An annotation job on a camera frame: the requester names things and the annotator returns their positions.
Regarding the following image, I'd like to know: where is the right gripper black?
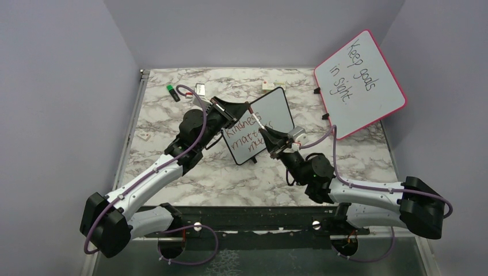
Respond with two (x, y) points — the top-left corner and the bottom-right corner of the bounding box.
(260, 125), (308, 186)

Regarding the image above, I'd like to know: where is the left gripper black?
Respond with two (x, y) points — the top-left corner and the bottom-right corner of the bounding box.
(197, 97), (251, 150)

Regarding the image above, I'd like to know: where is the white marker pen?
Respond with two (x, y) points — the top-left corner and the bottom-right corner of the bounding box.
(251, 113), (266, 130)

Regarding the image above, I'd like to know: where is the black framed small whiteboard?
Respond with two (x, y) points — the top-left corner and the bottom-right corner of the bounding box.
(223, 87), (295, 165)

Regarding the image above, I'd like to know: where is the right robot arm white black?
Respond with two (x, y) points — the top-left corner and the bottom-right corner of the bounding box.
(259, 126), (453, 240)

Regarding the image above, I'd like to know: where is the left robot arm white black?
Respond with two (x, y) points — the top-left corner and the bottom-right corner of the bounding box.
(80, 97), (250, 258)

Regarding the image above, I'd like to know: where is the pink framed whiteboard with text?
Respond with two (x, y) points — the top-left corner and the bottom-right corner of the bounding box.
(314, 29), (407, 139)

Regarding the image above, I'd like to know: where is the green white eraser box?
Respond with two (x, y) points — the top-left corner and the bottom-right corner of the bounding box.
(262, 80), (286, 94)

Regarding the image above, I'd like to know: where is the green black highlighter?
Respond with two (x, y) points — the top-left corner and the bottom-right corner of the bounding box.
(166, 85), (181, 102)

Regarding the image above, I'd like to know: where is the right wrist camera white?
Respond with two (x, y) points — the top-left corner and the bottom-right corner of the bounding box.
(287, 126), (308, 152)

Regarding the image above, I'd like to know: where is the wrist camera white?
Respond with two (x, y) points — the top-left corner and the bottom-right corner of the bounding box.
(185, 83), (208, 101)
(287, 126), (308, 152)

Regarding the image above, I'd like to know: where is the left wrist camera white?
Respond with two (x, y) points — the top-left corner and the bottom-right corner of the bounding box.
(185, 83), (208, 101)

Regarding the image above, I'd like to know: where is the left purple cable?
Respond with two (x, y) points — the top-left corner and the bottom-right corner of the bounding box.
(83, 84), (221, 266)

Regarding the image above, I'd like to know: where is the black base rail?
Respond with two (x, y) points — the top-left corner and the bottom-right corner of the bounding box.
(143, 204), (369, 251)

